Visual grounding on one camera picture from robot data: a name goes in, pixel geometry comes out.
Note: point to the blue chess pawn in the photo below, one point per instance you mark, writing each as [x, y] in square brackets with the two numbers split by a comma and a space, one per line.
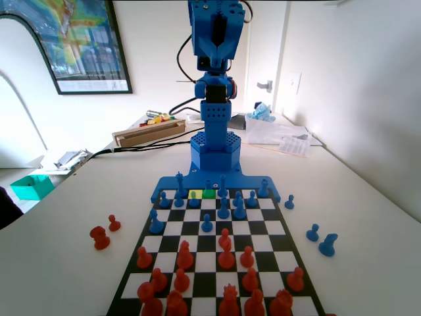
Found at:
[163, 201]
[206, 224]
[312, 233]
[178, 202]
[289, 202]
[237, 195]
[194, 202]
[251, 200]

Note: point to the black framed map poster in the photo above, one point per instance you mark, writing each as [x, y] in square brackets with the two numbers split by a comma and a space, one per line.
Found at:
[82, 42]

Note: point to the dark grey pad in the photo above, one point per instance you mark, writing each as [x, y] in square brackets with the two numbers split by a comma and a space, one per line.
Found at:
[238, 122]

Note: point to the red chess queen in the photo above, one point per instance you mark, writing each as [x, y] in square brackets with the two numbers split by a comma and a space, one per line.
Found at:
[229, 303]

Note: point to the blue chess bishop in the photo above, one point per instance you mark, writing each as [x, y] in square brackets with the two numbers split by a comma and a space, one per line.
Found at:
[156, 224]
[223, 209]

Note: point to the blue chess king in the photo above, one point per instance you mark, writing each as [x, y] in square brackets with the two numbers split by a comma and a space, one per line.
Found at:
[180, 184]

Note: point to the white paper sheet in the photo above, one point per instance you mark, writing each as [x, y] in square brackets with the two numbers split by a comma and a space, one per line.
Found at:
[315, 141]
[194, 118]

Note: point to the crumpled grey white packaging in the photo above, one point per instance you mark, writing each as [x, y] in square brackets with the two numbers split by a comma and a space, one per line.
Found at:
[70, 159]

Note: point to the blue chess knight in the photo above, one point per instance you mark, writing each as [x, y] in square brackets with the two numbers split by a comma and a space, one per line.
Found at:
[239, 212]
[328, 246]

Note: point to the black and white chessboard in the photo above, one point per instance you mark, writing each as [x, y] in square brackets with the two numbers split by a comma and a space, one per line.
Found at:
[205, 260]

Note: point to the blue fuzzy toy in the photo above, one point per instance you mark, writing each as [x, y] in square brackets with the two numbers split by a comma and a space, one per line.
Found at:
[262, 112]

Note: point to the blue chess queen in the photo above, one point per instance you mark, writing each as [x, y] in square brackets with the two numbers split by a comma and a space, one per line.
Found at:
[223, 186]

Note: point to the printed paper sheet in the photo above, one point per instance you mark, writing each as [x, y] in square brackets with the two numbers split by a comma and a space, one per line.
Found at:
[294, 145]

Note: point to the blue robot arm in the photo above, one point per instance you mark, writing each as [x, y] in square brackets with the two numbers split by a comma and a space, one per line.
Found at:
[215, 158]

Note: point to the red chess bishop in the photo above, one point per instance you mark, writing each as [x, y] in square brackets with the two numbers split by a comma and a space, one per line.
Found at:
[185, 256]
[254, 304]

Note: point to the black zip tie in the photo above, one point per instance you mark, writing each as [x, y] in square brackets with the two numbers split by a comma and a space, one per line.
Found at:
[184, 81]

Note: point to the teal plastic box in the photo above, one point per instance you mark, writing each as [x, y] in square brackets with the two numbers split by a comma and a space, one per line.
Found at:
[29, 192]

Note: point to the red chess pawn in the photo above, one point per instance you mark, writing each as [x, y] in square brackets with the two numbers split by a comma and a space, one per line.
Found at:
[181, 281]
[114, 224]
[250, 280]
[224, 234]
[144, 258]
[246, 257]
[158, 281]
[295, 279]

